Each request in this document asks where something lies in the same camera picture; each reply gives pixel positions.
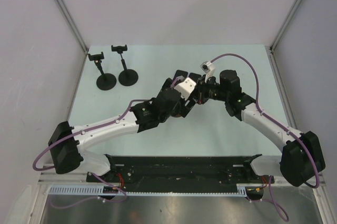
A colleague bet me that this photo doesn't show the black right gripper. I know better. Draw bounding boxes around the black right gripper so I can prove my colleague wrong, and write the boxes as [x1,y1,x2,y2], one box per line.
[188,76,229,105]

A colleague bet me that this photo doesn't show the phone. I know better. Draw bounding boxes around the phone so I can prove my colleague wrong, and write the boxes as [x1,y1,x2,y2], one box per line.
[173,70,189,83]
[189,73,202,83]

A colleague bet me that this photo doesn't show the black clamp phone stand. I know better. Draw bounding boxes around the black clamp phone stand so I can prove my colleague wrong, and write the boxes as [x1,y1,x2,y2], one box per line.
[111,45,138,87]

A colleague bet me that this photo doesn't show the black round-base phone stand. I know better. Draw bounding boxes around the black round-base phone stand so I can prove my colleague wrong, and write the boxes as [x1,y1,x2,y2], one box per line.
[87,52,117,91]

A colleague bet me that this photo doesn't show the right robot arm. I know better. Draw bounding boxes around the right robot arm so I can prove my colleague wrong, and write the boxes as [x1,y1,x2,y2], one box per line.
[196,66,325,188]

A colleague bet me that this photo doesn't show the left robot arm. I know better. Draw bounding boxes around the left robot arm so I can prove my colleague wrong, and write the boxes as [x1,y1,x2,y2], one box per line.
[48,88,195,182]

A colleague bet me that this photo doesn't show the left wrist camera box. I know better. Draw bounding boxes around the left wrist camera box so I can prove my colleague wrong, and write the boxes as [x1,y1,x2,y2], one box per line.
[171,76,196,100]

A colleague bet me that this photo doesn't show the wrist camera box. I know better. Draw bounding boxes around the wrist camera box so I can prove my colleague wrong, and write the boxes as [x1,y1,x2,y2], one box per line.
[200,61,215,82]
[171,76,196,100]

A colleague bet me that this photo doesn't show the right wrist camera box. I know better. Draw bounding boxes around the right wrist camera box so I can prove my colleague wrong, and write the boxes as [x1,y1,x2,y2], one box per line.
[200,61,215,82]

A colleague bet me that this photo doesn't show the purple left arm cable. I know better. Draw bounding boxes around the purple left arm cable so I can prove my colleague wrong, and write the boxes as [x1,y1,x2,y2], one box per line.
[32,75,185,209]

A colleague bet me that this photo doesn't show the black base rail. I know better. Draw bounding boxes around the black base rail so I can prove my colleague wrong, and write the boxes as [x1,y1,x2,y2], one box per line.
[100,155,269,194]

